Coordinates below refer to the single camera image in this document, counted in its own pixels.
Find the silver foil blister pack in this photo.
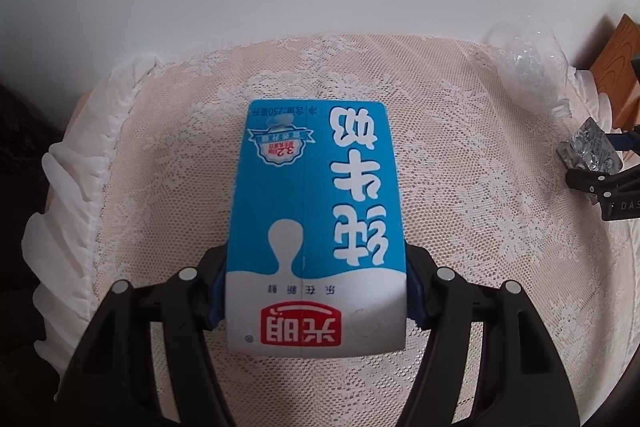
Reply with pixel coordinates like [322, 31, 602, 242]
[556, 117, 623, 174]

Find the clear plastic bag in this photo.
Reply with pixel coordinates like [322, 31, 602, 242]
[484, 15, 570, 118]

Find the blue white milk carton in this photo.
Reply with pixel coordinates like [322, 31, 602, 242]
[224, 100, 407, 358]

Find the wooden bed headboard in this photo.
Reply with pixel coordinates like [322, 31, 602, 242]
[590, 14, 640, 130]

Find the lace tablecloth with ruffle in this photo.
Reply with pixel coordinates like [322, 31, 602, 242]
[23, 31, 639, 426]

